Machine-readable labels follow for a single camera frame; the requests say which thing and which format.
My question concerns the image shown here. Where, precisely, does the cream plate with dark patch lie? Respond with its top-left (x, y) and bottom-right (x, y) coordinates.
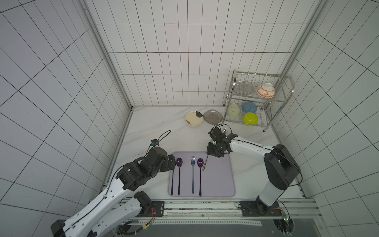
top-left (184, 111), bottom-right (204, 126)

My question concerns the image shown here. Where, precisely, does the lime green bowl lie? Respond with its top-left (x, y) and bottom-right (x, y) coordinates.
top-left (242, 112), bottom-right (259, 125)

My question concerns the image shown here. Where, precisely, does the blue fork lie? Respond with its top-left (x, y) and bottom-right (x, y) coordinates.
top-left (191, 156), bottom-right (195, 194)

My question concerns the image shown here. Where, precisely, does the metal dish rack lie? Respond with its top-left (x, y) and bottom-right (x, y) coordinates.
top-left (223, 69), bottom-right (295, 131)

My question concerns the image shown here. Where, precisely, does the dark purple spoon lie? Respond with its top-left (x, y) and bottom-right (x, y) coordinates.
top-left (197, 158), bottom-right (204, 197)

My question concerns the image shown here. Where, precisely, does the lilac placemat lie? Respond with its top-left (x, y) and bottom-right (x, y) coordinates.
top-left (168, 151), bottom-right (235, 198)

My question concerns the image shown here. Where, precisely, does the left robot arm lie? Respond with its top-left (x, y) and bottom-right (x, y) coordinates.
top-left (50, 147), bottom-right (176, 237)

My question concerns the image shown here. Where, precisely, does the white orange patterned bowl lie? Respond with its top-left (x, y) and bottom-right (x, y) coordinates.
top-left (257, 83), bottom-right (275, 99)

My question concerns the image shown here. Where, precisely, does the purple fork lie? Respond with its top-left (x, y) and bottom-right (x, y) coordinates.
top-left (170, 170), bottom-right (175, 196)

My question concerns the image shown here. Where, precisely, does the grey plate in rack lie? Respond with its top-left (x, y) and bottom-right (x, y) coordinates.
top-left (234, 81), bottom-right (254, 95)

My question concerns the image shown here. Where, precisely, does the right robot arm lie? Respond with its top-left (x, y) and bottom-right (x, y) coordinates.
top-left (206, 133), bottom-right (301, 208)

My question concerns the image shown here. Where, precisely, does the aluminium mounting rail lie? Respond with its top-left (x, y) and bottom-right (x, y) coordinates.
top-left (121, 199), bottom-right (322, 224)

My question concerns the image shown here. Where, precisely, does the pale green bowl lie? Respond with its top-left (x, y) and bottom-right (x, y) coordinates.
top-left (227, 104), bottom-right (241, 118)

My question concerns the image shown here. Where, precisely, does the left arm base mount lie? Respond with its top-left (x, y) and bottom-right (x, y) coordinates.
top-left (138, 201), bottom-right (165, 217)

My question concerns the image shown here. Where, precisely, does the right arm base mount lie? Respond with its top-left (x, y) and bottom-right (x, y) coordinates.
top-left (237, 200), bottom-right (282, 217)

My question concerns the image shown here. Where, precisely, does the blue bowl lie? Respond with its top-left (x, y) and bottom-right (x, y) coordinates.
top-left (241, 101), bottom-right (258, 113)

